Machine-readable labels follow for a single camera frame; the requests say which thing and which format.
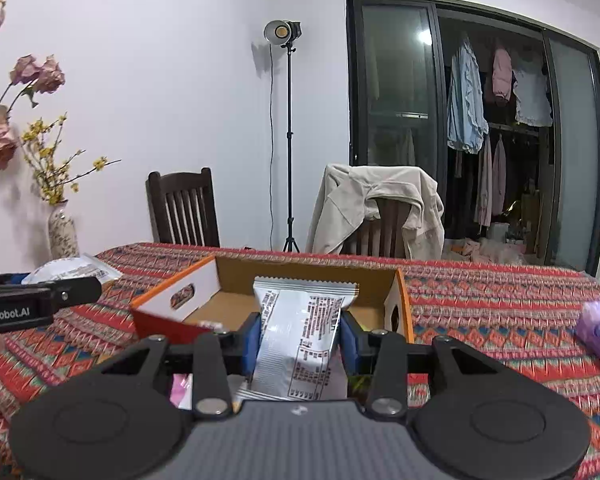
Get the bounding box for red patterned tablecloth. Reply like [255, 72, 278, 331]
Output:
[0, 242, 600, 480]

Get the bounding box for mauve hanging garment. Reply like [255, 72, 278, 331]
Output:
[491, 137, 509, 216]

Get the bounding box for black-framed sliding glass door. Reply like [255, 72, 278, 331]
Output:
[344, 0, 600, 278]

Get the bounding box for floral ceramic vase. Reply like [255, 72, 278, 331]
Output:
[47, 200, 80, 260]

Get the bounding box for pink artificial roses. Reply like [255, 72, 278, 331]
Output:
[0, 0, 67, 176]

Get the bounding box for pink hanging garment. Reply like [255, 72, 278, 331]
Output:
[491, 46, 513, 106]

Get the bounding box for jacket-draped wooden chair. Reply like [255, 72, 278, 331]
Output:
[342, 197, 413, 260]

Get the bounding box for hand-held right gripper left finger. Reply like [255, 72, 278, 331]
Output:
[100, 311, 262, 417]

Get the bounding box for studio light on tripod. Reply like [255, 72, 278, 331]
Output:
[264, 20, 303, 255]

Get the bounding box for yellow flower branches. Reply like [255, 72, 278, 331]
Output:
[20, 114, 122, 206]

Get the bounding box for pink floor cloth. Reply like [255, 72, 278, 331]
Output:
[445, 239, 482, 261]

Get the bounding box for light blue hanging shirt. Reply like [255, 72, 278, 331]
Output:
[446, 35, 490, 155]

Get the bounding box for orange-edged cardboard box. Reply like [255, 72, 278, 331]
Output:
[130, 254, 415, 346]

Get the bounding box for silver snack packet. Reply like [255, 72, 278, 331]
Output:
[250, 276, 358, 402]

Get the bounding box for white plastic wrapper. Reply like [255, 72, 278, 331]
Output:
[21, 253, 124, 286]

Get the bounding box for beige jacket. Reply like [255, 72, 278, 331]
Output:
[306, 163, 446, 261]

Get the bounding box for dark wooden chair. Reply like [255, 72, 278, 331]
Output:
[146, 167, 221, 248]

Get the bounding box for white hanging blouse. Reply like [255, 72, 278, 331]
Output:
[511, 57, 554, 127]

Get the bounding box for white fluffy floor pile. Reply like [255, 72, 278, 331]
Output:
[480, 237, 527, 266]

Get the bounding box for black light cable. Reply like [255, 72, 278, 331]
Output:
[268, 45, 277, 251]

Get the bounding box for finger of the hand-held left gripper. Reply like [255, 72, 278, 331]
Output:
[34, 276, 103, 311]

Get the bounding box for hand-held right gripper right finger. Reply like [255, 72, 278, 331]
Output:
[340, 311, 503, 422]

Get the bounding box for small pink packet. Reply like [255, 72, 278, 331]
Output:
[171, 374, 195, 410]

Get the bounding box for beige hanging garment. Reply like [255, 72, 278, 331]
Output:
[474, 134, 494, 228]

